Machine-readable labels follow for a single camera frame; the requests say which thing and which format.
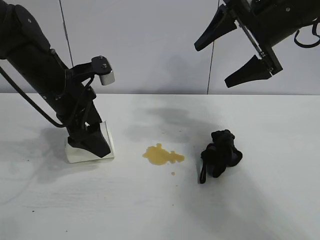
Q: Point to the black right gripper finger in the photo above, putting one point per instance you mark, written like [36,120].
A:
[217,25]
[250,71]

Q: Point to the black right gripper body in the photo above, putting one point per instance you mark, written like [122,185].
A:
[270,22]

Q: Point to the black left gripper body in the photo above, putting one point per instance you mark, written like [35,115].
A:
[67,105]

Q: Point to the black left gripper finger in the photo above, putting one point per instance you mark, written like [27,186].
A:
[95,142]

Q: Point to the white paper cup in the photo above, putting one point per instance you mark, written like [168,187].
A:
[72,155]

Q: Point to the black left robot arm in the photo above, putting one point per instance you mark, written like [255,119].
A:
[22,37]

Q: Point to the yellow liquid spill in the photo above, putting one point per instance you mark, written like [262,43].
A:
[160,156]

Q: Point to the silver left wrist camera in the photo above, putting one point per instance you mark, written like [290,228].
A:
[107,77]

